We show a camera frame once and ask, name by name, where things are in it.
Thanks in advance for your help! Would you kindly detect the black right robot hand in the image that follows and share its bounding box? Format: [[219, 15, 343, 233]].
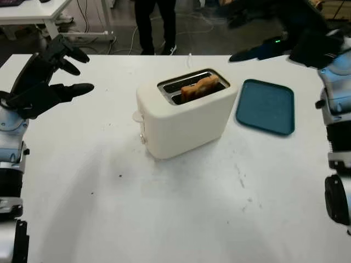
[[227, 0, 330, 63]]

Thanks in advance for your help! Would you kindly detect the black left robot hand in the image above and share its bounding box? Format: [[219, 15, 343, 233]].
[[10, 34, 95, 104]]

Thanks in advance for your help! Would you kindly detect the toast slice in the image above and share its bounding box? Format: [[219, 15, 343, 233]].
[[180, 76, 220, 104]]

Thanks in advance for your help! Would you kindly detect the person in black trousers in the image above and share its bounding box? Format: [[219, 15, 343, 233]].
[[134, 0, 178, 56]]

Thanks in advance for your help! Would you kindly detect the cream two-slot toaster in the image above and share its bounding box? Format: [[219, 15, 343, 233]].
[[131, 67, 239, 160]]

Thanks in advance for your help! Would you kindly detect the wooden shipping crate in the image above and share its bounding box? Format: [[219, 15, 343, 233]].
[[219, 0, 351, 20]]

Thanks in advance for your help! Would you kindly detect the grey box under desk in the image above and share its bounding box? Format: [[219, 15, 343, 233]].
[[0, 26, 20, 41]]

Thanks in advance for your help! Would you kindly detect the white office desk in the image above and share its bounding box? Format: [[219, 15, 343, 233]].
[[0, 0, 115, 42]]

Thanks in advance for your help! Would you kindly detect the blue plastic tray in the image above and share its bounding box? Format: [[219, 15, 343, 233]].
[[235, 78, 296, 138]]

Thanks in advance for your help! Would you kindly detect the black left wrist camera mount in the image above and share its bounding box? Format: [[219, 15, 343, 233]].
[[5, 83, 66, 119]]

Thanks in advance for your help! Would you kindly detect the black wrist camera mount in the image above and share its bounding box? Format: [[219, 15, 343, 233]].
[[5, 83, 66, 119], [289, 28, 345, 69]]

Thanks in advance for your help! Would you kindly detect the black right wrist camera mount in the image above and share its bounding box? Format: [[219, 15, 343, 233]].
[[289, 28, 345, 69]]

